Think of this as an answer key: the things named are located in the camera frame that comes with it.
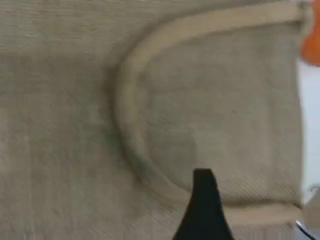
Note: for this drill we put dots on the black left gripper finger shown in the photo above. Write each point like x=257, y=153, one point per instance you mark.
x=203, y=212

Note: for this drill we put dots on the brown burlap tote bag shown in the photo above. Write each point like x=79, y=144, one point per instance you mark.
x=75, y=100

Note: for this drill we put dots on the orange tangerine with stem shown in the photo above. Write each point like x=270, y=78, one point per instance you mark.
x=312, y=45

